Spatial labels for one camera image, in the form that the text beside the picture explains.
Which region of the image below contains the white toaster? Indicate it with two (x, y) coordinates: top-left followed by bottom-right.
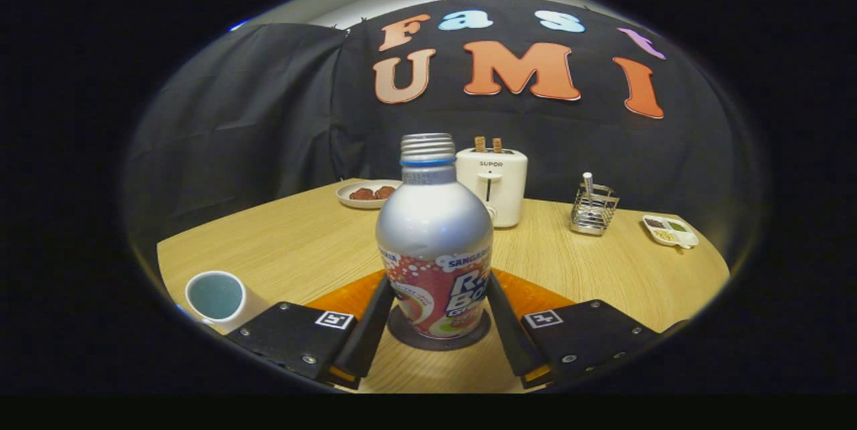
(455, 147), (528, 228)

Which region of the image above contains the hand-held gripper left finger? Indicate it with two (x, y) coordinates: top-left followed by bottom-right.
(226, 273), (396, 389)

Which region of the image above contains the metal wire basket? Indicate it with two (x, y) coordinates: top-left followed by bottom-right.
(570, 182), (620, 236)

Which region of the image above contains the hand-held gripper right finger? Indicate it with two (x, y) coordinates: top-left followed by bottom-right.
(487, 269), (662, 388)

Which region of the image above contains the silver juice bottle red label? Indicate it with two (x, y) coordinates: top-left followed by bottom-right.
(375, 133), (495, 340)

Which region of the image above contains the dark brown round coaster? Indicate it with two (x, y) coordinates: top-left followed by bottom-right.
(387, 306), (491, 352)

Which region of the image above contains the white divided dish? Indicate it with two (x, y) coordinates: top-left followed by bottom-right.
(642, 214), (700, 249)

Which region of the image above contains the white oval plate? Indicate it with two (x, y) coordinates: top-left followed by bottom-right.
(335, 180), (404, 210)

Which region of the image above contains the white cup with handle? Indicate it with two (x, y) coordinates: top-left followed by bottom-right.
(185, 271), (268, 334)

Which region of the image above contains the black backdrop cloth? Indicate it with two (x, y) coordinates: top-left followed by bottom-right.
(124, 0), (757, 263)

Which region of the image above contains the wooden table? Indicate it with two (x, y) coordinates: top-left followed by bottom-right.
(157, 179), (730, 394)

